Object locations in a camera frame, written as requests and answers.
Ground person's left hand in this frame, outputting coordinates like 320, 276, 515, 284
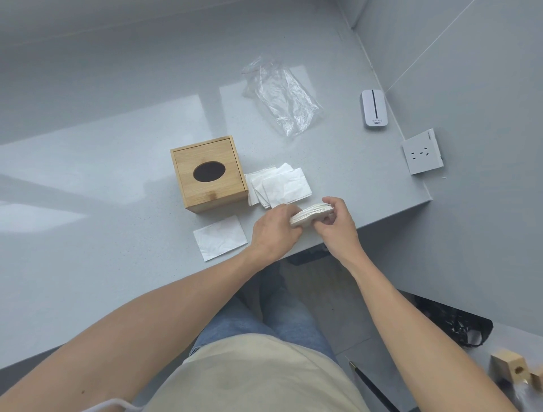
249, 204, 305, 262

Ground person's right hand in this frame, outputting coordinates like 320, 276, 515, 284
313, 196, 362, 260

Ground stack of white tissues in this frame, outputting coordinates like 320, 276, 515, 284
289, 203, 336, 230

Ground person's left forearm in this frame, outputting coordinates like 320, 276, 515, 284
0, 245, 281, 412

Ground person's right forearm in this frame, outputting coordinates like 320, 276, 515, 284
339, 250, 521, 412

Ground large flat white tissue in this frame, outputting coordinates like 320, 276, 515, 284
193, 214, 249, 262

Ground blue jeans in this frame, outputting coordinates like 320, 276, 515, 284
188, 262, 341, 366

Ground bamboo tissue box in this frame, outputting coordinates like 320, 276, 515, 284
170, 135, 249, 213

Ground white portable router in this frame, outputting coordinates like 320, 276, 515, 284
361, 89, 390, 130

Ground clear plastic bag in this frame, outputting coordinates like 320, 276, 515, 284
241, 57, 320, 138

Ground beige shirt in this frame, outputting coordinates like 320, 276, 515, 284
140, 333, 372, 412

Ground black plastic bag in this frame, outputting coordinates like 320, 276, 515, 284
412, 292, 494, 349

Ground black rod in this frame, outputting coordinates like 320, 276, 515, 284
344, 356, 401, 412

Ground wooden block with hole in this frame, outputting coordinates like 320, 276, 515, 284
489, 349, 543, 392

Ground white wall socket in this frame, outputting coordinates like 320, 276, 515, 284
402, 128, 445, 176

